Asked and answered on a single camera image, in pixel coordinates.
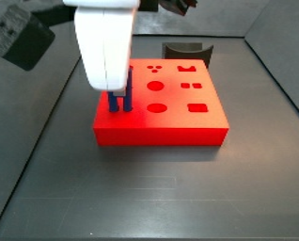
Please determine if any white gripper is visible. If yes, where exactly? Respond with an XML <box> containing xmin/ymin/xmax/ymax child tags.
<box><xmin>63</xmin><ymin>0</ymin><xmax>139</xmax><ymax>91</ymax></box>

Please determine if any blue square-circle peg object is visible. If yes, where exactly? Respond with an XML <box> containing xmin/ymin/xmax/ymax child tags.
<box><xmin>108</xmin><ymin>69</ymin><xmax>132</xmax><ymax>112</ymax></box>

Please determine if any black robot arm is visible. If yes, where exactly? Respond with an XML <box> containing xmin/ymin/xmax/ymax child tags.
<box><xmin>0</xmin><ymin>0</ymin><xmax>198</xmax><ymax>91</ymax></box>

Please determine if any dark curved holder block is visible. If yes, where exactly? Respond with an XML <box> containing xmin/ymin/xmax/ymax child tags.
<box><xmin>162</xmin><ymin>42</ymin><xmax>214</xmax><ymax>66</ymax></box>

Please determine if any red shape-sorter box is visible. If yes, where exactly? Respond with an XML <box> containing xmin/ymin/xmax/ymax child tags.
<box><xmin>94</xmin><ymin>59</ymin><xmax>228</xmax><ymax>146</ymax></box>

